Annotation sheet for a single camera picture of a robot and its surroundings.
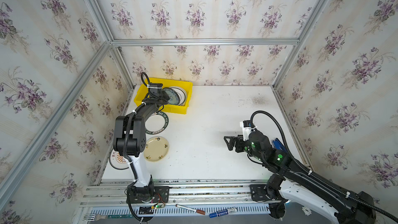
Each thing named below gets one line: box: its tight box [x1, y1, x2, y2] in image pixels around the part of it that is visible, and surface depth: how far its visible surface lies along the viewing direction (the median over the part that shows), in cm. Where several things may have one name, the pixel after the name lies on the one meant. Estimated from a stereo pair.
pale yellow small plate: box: [143, 136, 169, 162], surface depth 90 cm
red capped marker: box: [175, 204, 206, 216], surface depth 71 cm
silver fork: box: [82, 214, 134, 222], surface depth 69 cm
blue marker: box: [208, 206, 238, 219], surface depth 69 cm
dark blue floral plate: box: [162, 87, 181, 106], surface depth 108 cm
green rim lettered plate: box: [144, 111, 169, 135], surface depth 101 cm
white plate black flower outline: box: [169, 86, 188, 107], surface depth 110 cm
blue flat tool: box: [272, 137, 288, 152], surface depth 90 cm
